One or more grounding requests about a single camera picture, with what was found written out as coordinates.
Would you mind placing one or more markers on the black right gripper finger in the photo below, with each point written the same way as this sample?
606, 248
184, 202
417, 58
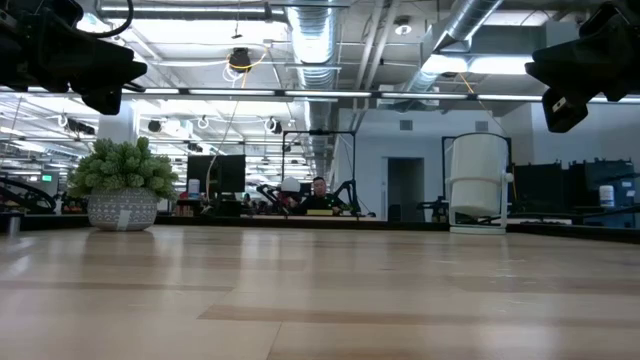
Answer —
565, 112
570, 67

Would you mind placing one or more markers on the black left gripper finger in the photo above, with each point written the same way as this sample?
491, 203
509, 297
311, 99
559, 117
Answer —
107, 72
105, 102

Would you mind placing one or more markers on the black background robot arm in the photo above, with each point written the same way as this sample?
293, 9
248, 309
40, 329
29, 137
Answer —
270, 197
350, 192

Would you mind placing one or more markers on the black cabinet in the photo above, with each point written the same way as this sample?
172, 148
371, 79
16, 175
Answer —
575, 185

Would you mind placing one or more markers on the white jar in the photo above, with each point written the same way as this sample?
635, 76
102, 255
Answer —
606, 196

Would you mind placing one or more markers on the white cylindrical lamp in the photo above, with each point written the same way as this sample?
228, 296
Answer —
477, 175

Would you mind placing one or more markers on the green plant in patterned pot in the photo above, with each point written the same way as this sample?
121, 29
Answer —
122, 210

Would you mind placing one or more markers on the white container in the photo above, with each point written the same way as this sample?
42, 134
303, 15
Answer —
194, 189

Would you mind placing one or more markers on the black computer monitor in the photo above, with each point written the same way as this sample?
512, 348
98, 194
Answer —
230, 172

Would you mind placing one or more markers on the white helmet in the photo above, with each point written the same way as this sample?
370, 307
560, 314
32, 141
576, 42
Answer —
290, 185

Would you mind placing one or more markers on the person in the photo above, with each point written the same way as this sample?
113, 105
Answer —
320, 202

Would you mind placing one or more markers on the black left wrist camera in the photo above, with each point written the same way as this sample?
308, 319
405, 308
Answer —
40, 7

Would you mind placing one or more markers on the silver air duct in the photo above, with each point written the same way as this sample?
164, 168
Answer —
465, 20
312, 40

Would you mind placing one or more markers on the black curved rail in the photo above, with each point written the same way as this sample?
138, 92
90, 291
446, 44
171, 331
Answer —
30, 192

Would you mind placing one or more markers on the black frame light bar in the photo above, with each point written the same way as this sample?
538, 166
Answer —
225, 92

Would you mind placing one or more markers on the black metal stand frame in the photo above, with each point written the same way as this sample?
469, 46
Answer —
320, 132

